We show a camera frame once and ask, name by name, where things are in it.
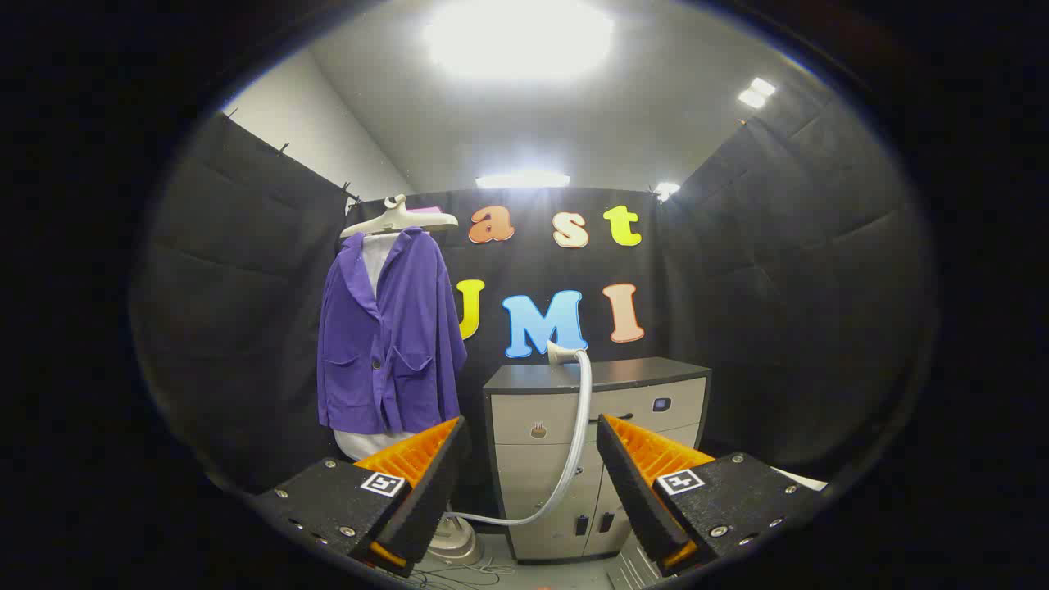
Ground twin square ceiling light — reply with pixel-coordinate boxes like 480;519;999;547
738;77;777;109

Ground floor cables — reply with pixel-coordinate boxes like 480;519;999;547
406;557;513;589

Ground garment steamer base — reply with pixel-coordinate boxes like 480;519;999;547
426;516;484;566

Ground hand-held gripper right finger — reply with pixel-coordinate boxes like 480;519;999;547
596;414;829;577

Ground large round ceiling light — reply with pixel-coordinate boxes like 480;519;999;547
422;0;615;81

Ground black backdrop cloth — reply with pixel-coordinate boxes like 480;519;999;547
131;111;935;492

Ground beige cabinet with dark top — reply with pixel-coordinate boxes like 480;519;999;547
482;356;712;564

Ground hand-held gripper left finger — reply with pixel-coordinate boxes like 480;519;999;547
254;415;472;577

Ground long ceiling light strip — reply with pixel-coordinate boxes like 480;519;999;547
475;170;572;189

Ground white clothes hanger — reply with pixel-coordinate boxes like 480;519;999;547
339;194;460;240

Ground purple corduroy jacket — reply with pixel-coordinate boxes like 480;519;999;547
316;227;468;436

